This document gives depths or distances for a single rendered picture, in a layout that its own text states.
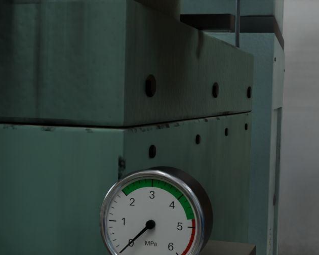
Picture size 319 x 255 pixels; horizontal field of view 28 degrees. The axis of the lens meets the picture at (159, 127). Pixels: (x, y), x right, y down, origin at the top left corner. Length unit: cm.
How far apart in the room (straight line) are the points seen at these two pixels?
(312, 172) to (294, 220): 23
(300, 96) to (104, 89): 245
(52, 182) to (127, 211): 10
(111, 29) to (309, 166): 248
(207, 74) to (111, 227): 33
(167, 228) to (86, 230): 10
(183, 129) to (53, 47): 18
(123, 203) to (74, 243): 10
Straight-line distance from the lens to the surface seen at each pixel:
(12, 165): 47
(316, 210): 290
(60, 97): 45
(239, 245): 50
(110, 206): 37
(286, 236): 293
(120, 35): 43
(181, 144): 57
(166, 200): 36
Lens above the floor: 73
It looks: 3 degrees down
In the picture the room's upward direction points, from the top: 1 degrees clockwise
